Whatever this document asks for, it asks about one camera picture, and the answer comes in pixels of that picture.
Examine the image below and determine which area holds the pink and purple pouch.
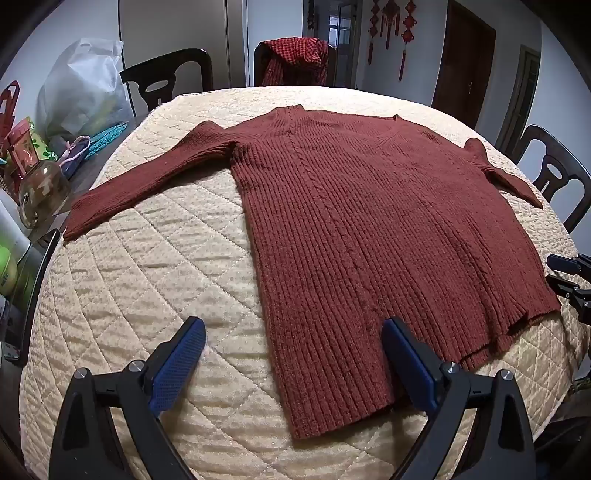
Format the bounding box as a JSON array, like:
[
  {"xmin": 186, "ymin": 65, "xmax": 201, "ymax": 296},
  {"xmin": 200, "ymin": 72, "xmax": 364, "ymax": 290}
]
[{"xmin": 55, "ymin": 135, "xmax": 93, "ymax": 178}]

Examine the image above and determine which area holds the grey door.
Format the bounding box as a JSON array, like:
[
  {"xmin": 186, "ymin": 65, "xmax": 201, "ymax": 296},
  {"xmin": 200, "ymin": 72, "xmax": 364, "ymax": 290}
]
[{"xmin": 496, "ymin": 44, "xmax": 541, "ymax": 148}]

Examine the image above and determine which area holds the glass balcony door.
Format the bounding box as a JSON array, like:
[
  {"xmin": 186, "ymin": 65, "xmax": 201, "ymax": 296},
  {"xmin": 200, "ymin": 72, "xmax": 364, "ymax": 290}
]
[{"xmin": 323, "ymin": 4, "xmax": 363, "ymax": 88}]

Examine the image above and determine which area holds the red checked garment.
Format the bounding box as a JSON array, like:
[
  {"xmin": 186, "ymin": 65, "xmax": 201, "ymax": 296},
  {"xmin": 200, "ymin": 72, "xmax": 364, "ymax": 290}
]
[{"xmin": 262, "ymin": 38, "xmax": 329, "ymax": 86}]

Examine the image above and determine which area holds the glass jar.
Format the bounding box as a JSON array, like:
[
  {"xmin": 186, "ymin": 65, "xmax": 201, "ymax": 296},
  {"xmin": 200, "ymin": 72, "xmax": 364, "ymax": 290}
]
[{"xmin": 17, "ymin": 159, "xmax": 72, "ymax": 230}]

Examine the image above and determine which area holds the white plastic bag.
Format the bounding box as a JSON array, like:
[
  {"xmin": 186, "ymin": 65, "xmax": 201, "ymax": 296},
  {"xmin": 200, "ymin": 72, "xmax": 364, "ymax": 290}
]
[{"xmin": 36, "ymin": 38, "xmax": 134, "ymax": 144}]

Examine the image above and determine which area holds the brown wooden door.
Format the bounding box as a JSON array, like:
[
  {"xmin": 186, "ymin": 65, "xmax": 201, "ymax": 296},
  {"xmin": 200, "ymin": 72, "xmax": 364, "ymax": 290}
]
[{"xmin": 431, "ymin": 2, "xmax": 497, "ymax": 127}]

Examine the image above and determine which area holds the green bottle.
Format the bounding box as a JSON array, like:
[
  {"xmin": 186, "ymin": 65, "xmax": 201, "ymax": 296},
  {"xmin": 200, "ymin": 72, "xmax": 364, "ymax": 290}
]
[{"xmin": 0, "ymin": 244, "xmax": 19, "ymax": 296}]

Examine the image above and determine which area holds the teal woven mat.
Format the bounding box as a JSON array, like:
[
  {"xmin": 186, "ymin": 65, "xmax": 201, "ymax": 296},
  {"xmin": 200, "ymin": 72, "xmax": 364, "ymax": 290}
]
[{"xmin": 85, "ymin": 121, "xmax": 130, "ymax": 158}]

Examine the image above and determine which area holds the beige quilted blanket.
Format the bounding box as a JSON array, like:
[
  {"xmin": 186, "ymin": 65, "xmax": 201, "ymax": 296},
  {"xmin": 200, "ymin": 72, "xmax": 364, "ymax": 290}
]
[{"xmin": 18, "ymin": 85, "xmax": 587, "ymax": 480}]

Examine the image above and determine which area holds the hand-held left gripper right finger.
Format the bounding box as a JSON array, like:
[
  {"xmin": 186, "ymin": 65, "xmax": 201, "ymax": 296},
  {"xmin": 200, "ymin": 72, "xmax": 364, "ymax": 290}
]
[{"xmin": 379, "ymin": 316, "xmax": 539, "ymax": 480}]

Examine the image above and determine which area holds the dark wooden chair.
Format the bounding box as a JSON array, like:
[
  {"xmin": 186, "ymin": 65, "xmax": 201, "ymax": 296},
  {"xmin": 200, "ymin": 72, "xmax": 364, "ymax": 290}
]
[
  {"xmin": 253, "ymin": 41, "xmax": 338, "ymax": 88},
  {"xmin": 120, "ymin": 48, "xmax": 215, "ymax": 112},
  {"xmin": 512, "ymin": 124, "xmax": 591, "ymax": 234}
]

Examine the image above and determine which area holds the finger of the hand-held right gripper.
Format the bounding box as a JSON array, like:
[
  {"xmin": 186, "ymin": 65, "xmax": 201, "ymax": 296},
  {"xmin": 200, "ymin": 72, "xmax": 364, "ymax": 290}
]
[
  {"xmin": 547, "ymin": 254, "xmax": 591, "ymax": 278},
  {"xmin": 547, "ymin": 275, "xmax": 591, "ymax": 302}
]

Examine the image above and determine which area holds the red paper bag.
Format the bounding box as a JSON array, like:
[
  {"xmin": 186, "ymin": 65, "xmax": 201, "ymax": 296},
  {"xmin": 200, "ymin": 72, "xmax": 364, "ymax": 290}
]
[{"xmin": 0, "ymin": 80, "xmax": 21, "ymax": 139}]

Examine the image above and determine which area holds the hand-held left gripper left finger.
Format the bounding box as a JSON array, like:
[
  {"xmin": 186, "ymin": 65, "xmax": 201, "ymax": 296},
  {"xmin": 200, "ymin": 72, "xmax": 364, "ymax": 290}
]
[{"xmin": 48, "ymin": 316, "xmax": 206, "ymax": 480}]

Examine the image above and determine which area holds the dark red knit sweater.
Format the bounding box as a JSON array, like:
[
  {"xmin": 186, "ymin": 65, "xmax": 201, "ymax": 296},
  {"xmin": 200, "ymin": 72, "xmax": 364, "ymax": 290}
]
[{"xmin": 62, "ymin": 105, "xmax": 561, "ymax": 439}]

